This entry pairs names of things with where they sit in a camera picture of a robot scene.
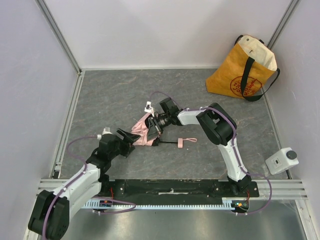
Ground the pink folding umbrella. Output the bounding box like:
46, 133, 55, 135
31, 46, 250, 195
131, 113, 197, 149

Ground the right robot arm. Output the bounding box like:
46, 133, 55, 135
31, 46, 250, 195
143, 97, 252, 195

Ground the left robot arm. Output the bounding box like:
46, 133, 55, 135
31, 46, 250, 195
27, 128, 140, 240

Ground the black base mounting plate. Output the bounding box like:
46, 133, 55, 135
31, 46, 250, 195
98, 179, 260, 206

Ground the yellow Trader Joe's tote bag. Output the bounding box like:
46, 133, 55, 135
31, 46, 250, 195
205, 35, 281, 102

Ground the white box with grey knob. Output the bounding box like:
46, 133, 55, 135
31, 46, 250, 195
265, 147, 299, 175

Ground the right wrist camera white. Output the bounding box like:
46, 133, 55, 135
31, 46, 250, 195
144, 101, 155, 116

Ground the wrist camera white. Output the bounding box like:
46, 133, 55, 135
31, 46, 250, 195
144, 101, 155, 116
97, 127, 116, 142

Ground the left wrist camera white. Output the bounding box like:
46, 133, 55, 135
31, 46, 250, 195
97, 127, 116, 142

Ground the light blue cable duct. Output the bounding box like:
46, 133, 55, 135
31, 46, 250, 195
81, 198, 235, 211

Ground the aluminium rail frame front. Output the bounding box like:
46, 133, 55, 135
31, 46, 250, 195
36, 178, 311, 201

